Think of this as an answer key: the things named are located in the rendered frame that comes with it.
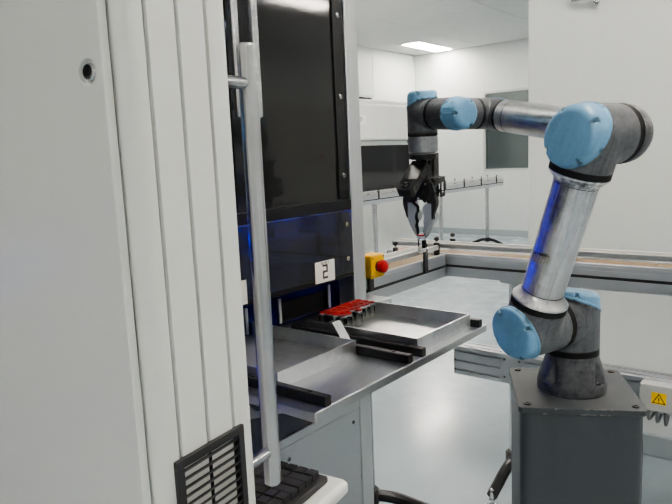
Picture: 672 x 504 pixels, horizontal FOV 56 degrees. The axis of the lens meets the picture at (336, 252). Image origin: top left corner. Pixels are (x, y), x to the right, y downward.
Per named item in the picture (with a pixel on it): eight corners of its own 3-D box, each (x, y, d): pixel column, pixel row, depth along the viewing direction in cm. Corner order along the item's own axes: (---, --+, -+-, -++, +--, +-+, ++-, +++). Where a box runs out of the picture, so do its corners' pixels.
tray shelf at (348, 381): (155, 375, 143) (154, 367, 143) (344, 309, 197) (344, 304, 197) (315, 423, 114) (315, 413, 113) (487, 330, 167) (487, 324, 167)
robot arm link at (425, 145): (429, 137, 153) (400, 137, 158) (429, 156, 154) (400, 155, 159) (443, 134, 159) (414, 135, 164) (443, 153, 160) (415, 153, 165)
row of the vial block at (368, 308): (330, 330, 166) (329, 313, 165) (370, 316, 180) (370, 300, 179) (337, 332, 165) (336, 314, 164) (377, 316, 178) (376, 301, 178)
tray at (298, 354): (172, 361, 147) (171, 346, 146) (253, 334, 167) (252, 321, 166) (278, 389, 126) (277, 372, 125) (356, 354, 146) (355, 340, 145)
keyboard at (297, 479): (96, 467, 112) (95, 454, 112) (156, 436, 124) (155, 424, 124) (278, 526, 92) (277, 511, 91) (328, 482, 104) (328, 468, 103)
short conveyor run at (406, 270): (344, 314, 199) (342, 265, 197) (307, 308, 209) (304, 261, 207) (449, 276, 252) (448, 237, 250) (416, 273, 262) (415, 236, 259)
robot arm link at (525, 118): (684, 105, 121) (495, 88, 160) (651, 105, 115) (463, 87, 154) (672, 166, 124) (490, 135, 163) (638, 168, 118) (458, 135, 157)
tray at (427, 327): (306, 332, 166) (306, 319, 166) (365, 311, 186) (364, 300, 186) (417, 353, 145) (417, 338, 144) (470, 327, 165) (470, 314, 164)
